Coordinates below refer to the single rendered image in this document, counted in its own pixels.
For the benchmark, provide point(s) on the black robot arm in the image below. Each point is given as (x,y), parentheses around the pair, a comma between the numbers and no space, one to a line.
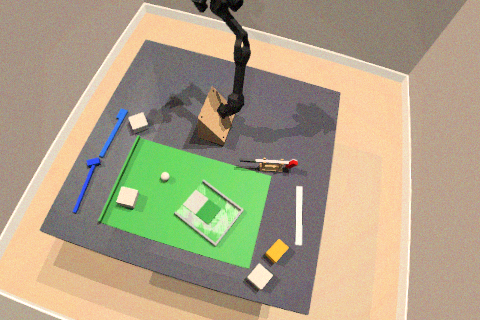
(241,55)

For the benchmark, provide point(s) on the white flat strip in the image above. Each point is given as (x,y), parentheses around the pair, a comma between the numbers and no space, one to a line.
(298,215)

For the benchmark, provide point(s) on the green flat mat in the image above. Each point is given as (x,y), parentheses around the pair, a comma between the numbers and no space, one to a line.
(153,216)

